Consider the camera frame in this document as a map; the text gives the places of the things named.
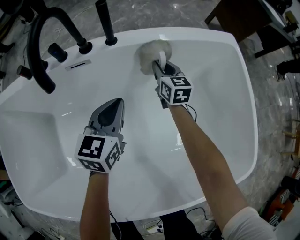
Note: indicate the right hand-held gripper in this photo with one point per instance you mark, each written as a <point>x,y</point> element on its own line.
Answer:
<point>175,90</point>

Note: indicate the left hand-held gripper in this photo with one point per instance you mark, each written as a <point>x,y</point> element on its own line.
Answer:
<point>93,152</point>

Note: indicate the white fluffy cleaning cloth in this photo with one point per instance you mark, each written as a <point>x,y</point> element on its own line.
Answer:
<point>150,54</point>

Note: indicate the white bathtub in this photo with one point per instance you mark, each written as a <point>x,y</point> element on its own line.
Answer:
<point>140,152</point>

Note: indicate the person's left forearm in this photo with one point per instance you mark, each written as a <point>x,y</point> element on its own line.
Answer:
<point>95,206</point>

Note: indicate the person's right forearm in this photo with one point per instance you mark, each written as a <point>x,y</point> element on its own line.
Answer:
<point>206,164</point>

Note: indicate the black bathtub faucet set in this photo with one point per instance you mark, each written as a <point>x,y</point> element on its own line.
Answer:
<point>35,58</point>

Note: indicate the chrome overflow slot plate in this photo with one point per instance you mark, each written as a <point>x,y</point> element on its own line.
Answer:
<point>78,65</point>

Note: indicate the black faucet knob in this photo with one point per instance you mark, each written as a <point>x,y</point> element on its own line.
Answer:
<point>2,74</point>
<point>25,72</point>
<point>57,52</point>

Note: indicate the dark wooden vanity cabinet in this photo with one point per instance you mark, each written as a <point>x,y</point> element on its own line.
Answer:
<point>241,18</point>

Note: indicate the white power strip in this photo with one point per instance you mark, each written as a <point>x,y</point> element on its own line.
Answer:
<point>154,229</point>

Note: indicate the person's black trousers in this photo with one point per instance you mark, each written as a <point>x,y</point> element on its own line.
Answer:
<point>178,227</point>

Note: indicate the small wooden chair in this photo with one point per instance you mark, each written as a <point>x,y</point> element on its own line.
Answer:
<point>297,145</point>

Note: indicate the person's white shirt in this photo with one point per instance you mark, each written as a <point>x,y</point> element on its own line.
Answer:
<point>250,227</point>

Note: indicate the orange striped case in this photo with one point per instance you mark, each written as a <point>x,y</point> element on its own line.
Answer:
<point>283,206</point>

